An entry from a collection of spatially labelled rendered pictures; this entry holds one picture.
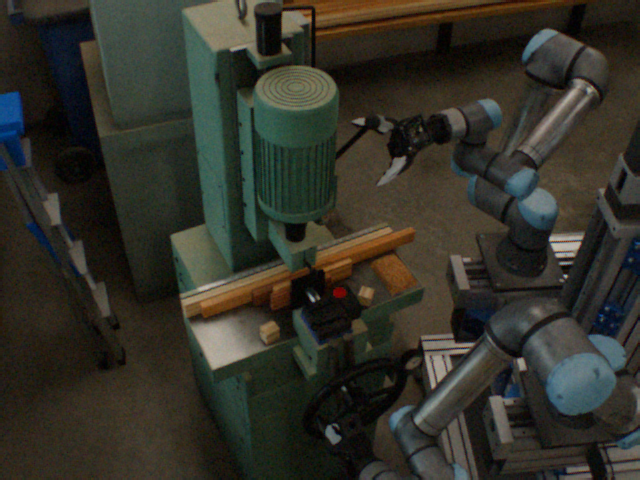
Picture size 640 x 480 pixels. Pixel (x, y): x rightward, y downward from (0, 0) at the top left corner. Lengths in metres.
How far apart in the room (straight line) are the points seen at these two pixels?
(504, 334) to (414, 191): 2.25
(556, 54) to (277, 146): 0.80
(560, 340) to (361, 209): 2.24
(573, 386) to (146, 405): 1.86
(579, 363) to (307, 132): 0.68
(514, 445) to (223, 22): 1.23
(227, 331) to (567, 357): 0.88
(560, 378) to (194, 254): 1.21
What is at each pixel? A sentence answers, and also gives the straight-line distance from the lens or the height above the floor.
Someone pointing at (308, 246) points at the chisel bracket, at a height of 1.07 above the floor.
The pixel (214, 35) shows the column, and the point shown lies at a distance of 1.66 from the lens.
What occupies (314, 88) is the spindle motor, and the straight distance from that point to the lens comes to 1.50.
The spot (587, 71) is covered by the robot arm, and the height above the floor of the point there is 1.41.
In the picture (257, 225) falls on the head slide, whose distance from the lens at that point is 1.82.
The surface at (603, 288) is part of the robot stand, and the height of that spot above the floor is 1.04.
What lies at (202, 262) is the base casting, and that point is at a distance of 2.10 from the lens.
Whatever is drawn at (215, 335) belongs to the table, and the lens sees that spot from 1.81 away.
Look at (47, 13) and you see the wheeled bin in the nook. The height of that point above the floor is 0.94.
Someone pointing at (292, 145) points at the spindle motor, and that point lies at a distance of 1.48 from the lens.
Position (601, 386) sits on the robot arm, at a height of 1.32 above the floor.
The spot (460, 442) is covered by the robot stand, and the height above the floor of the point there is 0.23.
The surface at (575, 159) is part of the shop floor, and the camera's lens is 4.00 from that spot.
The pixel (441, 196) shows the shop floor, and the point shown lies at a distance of 3.56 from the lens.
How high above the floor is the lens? 2.34
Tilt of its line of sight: 46 degrees down
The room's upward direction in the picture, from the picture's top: 2 degrees clockwise
